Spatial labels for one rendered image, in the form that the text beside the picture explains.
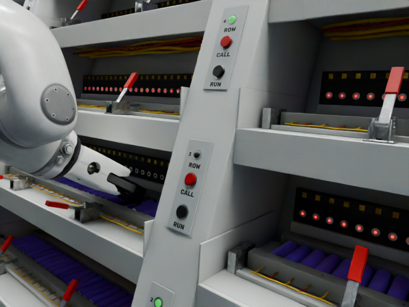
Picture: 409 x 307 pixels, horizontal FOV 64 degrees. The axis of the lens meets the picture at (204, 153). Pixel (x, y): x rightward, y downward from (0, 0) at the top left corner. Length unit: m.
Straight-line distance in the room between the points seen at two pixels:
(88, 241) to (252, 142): 0.32
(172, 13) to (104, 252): 0.40
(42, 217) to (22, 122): 0.34
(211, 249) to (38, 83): 0.27
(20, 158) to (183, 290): 0.26
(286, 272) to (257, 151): 0.15
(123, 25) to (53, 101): 0.32
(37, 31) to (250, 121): 0.27
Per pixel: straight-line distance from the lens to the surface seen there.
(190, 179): 0.43
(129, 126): 0.55
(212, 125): 0.43
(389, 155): 0.35
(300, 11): 0.46
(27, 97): 0.39
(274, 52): 0.49
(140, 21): 0.65
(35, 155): 0.47
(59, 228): 0.65
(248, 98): 0.43
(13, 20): 0.43
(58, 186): 0.76
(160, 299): 0.45
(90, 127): 0.64
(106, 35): 0.72
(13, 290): 0.82
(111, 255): 0.54
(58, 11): 1.07
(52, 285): 0.77
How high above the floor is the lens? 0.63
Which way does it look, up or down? 6 degrees up
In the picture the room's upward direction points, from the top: 14 degrees clockwise
